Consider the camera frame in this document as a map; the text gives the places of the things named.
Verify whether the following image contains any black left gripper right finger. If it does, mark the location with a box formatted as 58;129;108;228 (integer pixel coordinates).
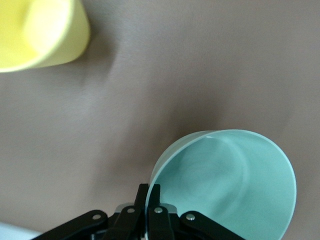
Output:
147;184;241;240

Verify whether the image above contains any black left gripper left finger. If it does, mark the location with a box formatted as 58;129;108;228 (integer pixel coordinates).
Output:
32;184;150;240

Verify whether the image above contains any yellow plastic cup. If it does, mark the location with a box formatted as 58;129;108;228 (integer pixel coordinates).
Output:
0;0;91;73

